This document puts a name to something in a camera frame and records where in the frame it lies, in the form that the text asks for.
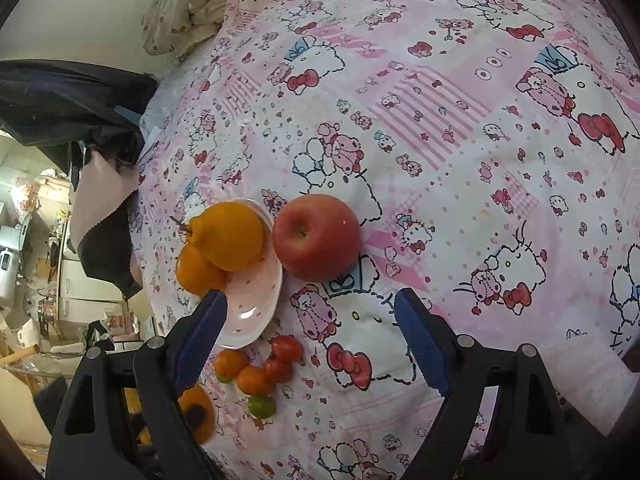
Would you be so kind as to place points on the round orange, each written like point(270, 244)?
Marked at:
point(197, 270)

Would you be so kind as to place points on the large knobbed orange citrus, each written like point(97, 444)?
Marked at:
point(230, 235)

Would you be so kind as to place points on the pink cartoon printed bed sheet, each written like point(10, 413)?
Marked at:
point(450, 160)

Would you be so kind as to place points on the pink cloth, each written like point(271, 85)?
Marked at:
point(97, 195)

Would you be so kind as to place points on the black cloth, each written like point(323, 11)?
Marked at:
point(107, 255)

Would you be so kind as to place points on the black jacket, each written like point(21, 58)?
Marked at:
point(60, 105)

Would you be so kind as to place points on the orange tangerine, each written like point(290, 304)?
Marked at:
point(206, 432)

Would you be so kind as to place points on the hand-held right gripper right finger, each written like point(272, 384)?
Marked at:
point(420, 340)

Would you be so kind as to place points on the red apple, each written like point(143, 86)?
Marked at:
point(315, 240)

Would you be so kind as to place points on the red cherry tomato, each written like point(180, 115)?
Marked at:
point(287, 347)
point(278, 370)

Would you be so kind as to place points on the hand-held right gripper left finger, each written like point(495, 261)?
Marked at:
point(200, 340)

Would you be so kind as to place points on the pink ceramic bowl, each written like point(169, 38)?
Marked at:
point(250, 305)

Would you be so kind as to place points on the white cabinet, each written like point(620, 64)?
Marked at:
point(85, 280)

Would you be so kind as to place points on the small green citrus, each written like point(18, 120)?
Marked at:
point(261, 406)
point(224, 380)

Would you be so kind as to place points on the small orange kumquat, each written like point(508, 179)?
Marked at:
point(254, 380)
point(231, 362)

